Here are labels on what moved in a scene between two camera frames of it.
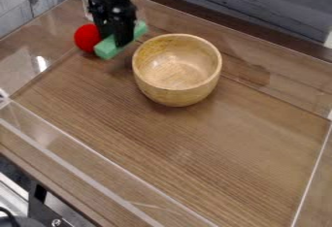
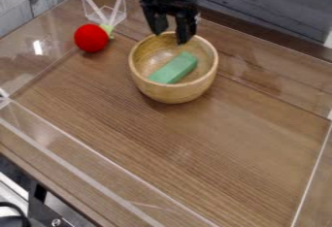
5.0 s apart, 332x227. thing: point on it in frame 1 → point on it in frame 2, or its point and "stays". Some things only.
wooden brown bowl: x=177 y=66 stays
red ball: x=87 y=36 stays
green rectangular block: x=106 y=48 → x=177 y=69
